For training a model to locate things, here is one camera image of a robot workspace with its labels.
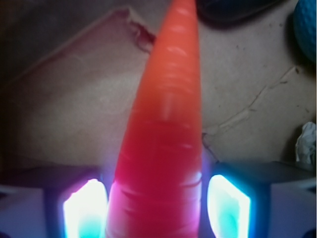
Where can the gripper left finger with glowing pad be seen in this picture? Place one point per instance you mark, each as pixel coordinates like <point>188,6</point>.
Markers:
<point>53,202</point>

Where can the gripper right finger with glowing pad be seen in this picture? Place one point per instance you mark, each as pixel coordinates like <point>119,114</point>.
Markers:
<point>262,200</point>

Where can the orange plastic carrot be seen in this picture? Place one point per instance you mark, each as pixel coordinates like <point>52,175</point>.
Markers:
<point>157,186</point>

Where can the crumpled white paper ball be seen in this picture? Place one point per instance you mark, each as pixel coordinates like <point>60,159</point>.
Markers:
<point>306,147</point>

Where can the brown paper bag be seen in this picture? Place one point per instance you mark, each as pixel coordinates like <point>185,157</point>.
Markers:
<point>70,69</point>

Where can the dark green oblong object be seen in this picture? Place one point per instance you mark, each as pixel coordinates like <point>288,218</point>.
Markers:
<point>228,11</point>

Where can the blue knitted ball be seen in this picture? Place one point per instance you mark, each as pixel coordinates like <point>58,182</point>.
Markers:
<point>305,27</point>

